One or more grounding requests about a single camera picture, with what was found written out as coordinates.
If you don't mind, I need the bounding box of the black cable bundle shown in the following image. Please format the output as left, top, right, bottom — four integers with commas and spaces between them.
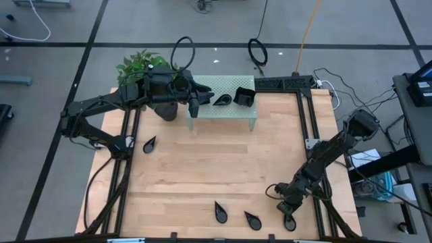
191, 0, 216, 15

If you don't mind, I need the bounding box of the teal white device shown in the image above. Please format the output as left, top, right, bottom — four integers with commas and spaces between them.
352, 170, 395, 203

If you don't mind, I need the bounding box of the green perforated metal shelf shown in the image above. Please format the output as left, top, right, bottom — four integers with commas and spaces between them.
185, 74, 259, 132

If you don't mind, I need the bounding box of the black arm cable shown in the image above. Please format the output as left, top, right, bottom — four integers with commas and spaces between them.
265, 183, 283, 200
170, 36, 196, 72

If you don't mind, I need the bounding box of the dark laptop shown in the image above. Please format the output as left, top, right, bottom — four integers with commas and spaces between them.
406, 59, 432, 82

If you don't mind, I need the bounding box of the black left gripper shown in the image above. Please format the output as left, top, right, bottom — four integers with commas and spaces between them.
144, 65, 216, 105

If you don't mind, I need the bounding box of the grey table foot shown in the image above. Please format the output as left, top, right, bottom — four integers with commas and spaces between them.
0, 74, 33, 87
12, 0, 73, 8

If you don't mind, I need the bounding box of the black aluminium table frame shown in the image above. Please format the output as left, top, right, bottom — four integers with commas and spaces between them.
76, 74, 364, 243

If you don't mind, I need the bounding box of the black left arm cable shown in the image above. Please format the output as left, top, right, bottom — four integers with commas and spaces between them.
170, 36, 196, 72

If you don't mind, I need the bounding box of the black teardrop plate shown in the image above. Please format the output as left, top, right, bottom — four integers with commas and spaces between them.
283, 214, 297, 232
142, 135, 157, 155
244, 211, 263, 232
214, 200, 229, 224
212, 93, 233, 107

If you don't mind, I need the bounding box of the white paper sheet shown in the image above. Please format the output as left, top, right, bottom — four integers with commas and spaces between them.
347, 148, 382, 169

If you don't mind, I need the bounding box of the green plant in black pot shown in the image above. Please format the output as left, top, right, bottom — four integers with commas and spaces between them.
115, 49, 180, 122

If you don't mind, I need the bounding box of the grey side table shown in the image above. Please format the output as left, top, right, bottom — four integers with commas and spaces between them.
392, 72, 432, 243

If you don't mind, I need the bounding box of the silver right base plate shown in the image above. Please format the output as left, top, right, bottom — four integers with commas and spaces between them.
304, 137, 321, 151

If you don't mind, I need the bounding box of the black chair base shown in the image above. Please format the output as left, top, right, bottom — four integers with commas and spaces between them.
0, 103, 15, 136

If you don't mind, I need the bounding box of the black left base cable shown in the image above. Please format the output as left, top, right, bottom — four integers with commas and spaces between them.
82, 155, 115, 231

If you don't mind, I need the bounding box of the white power cable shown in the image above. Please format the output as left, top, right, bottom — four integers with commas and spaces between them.
315, 79, 340, 111

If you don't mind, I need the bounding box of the black wavy square plate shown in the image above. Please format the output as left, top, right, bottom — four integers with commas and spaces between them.
232, 86, 257, 108

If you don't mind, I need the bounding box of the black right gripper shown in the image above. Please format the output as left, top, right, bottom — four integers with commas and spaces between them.
275, 180, 311, 219

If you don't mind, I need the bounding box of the white floor cable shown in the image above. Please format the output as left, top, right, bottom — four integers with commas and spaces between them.
0, 0, 51, 43

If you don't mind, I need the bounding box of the yellow hanging cable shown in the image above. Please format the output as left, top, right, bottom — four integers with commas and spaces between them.
295, 0, 321, 77

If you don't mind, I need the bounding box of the black floor beam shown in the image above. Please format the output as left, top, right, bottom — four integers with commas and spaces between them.
347, 144, 421, 184

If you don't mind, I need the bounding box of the black hanging cable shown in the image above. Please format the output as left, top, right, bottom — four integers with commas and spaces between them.
247, 0, 269, 76

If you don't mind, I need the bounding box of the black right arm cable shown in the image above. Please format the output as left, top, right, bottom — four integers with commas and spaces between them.
265, 183, 283, 200

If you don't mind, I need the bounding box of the black equipment box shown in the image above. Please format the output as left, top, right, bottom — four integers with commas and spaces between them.
406, 80, 432, 108

